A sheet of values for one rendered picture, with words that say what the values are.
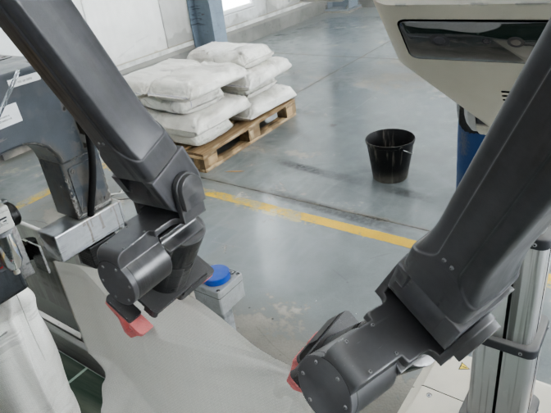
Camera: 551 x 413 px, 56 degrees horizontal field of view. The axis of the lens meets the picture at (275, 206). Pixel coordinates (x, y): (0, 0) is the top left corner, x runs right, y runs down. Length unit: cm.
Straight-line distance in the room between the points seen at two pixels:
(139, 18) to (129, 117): 578
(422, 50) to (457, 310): 47
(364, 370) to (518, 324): 78
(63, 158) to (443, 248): 71
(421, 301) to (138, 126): 32
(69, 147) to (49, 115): 6
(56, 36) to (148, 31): 590
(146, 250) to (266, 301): 181
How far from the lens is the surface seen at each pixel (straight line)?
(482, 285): 36
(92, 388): 167
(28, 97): 90
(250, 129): 400
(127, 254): 57
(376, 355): 42
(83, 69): 51
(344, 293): 238
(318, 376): 43
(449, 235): 34
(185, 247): 61
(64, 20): 50
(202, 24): 684
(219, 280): 110
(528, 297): 111
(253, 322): 228
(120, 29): 614
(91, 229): 100
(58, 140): 93
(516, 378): 125
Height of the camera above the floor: 150
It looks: 29 degrees down
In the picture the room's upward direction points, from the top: 7 degrees counter-clockwise
